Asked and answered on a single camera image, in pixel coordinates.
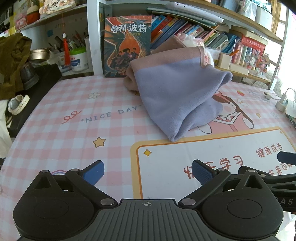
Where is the purple and pink sweater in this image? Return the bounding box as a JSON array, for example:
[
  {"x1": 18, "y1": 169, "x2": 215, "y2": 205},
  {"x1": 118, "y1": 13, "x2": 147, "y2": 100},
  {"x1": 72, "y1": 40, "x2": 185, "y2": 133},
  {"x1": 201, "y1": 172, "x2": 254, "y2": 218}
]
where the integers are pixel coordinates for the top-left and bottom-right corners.
[{"x1": 123, "y1": 36, "x2": 233, "y2": 142}]

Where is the white charger plug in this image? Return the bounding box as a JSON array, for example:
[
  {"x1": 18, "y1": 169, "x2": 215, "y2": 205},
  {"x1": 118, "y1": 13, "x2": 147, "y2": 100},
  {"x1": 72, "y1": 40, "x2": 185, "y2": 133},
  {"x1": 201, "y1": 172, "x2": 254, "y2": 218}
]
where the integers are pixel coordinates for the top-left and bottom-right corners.
[{"x1": 275, "y1": 88, "x2": 295, "y2": 113}]

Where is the pink checkered desk mat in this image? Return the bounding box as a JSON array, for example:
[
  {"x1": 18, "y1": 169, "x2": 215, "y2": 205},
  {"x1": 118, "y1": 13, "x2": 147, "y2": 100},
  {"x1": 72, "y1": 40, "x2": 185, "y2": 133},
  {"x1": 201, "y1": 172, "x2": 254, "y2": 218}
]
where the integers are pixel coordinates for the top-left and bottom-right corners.
[{"x1": 1, "y1": 76, "x2": 295, "y2": 240}]

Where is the white usb adapter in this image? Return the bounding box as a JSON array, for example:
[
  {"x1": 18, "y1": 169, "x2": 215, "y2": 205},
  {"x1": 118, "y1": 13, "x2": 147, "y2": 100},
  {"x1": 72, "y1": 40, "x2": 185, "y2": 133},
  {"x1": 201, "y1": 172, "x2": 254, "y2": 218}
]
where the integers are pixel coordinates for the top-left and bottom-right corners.
[{"x1": 264, "y1": 92, "x2": 272, "y2": 100}]

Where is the white flat box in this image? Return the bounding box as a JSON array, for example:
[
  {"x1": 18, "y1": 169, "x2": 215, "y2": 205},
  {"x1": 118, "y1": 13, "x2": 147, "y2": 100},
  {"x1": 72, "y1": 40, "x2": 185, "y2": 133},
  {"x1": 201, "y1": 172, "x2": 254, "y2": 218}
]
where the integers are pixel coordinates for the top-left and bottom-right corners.
[{"x1": 229, "y1": 63, "x2": 249, "y2": 75}]

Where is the white wrist watch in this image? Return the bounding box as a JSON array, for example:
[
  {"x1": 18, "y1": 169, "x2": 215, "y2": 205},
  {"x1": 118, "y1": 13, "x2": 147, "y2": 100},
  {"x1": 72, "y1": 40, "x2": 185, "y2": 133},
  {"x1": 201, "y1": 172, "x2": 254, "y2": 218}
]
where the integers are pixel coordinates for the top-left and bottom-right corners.
[{"x1": 8, "y1": 94, "x2": 30, "y2": 115}]

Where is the colourful bottle row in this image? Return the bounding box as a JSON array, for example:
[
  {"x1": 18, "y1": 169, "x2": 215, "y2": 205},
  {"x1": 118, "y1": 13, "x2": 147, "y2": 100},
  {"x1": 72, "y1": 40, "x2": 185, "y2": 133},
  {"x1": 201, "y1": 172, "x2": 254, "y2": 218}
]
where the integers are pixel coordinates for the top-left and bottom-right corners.
[{"x1": 232, "y1": 42, "x2": 270, "y2": 74}]

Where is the red box on shelf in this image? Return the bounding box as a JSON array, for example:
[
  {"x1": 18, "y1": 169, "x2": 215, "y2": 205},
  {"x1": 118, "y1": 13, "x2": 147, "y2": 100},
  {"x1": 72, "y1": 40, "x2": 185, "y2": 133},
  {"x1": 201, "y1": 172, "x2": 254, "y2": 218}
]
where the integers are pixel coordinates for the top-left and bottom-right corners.
[{"x1": 241, "y1": 35, "x2": 265, "y2": 52}]

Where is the white green lidded jar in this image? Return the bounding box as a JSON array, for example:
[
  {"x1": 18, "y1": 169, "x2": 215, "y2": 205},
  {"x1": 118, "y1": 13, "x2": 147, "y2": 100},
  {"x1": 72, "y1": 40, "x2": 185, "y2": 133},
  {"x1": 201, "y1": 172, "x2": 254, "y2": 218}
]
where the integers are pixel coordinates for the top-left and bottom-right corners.
[{"x1": 70, "y1": 47, "x2": 89, "y2": 72}]

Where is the white pen holder box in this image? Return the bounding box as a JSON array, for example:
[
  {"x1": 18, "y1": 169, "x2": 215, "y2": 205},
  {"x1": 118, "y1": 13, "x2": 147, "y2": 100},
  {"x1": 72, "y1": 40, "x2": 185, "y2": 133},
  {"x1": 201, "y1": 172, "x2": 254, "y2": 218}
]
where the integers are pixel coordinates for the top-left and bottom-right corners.
[{"x1": 217, "y1": 52, "x2": 232, "y2": 69}]

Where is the pink white plush bunny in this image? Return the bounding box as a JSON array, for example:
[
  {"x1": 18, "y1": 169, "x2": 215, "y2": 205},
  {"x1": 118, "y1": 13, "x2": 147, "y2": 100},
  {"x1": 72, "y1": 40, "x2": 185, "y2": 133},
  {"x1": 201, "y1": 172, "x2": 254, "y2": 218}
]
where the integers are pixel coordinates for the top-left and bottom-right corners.
[{"x1": 178, "y1": 33, "x2": 221, "y2": 66}]

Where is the red tassel ornament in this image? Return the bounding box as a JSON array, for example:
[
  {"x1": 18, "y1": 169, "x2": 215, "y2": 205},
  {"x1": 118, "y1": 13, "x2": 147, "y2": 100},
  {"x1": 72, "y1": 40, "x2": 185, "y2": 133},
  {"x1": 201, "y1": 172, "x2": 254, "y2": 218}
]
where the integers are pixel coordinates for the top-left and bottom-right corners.
[{"x1": 62, "y1": 14, "x2": 71, "y2": 66}]

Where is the white shelf unit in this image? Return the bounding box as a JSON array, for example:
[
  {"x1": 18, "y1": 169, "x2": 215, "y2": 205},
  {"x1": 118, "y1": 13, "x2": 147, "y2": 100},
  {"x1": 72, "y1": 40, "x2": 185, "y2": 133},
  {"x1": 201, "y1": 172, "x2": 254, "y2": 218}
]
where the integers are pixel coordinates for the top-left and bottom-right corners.
[{"x1": 14, "y1": 0, "x2": 290, "y2": 91}]

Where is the metal bowl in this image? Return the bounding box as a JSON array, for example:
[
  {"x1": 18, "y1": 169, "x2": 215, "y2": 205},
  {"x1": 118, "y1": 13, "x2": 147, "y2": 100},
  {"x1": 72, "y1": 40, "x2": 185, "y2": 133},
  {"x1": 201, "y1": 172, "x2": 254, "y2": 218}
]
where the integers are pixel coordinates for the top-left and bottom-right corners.
[{"x1": 29, "y1": 48, "x2": 50, "y2": 62}]

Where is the Harry Potter book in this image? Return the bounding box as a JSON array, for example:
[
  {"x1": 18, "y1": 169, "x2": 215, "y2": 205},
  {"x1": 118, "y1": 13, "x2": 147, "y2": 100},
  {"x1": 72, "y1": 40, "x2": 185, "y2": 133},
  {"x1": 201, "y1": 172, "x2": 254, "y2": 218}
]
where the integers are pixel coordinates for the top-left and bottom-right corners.
[{"x1": 103, "y1": 15, "x2": 152, "y2": 77}]

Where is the brown olive cloth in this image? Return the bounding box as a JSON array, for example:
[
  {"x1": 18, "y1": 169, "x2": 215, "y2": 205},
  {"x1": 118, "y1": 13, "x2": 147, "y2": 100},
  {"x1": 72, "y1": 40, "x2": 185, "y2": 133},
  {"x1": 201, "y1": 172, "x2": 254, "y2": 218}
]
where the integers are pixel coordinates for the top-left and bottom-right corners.
[{"x1": 1, "y1": 33, "x2": 32, "y2": 100}]

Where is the row of shelf books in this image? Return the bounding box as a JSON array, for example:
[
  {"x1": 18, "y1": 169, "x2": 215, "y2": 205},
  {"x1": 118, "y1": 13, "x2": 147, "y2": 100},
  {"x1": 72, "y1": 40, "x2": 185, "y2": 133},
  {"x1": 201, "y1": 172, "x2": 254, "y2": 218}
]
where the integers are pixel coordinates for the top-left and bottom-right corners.
[{"x1": 151, "y1": 13, "x2": 241, "y2": 54}]

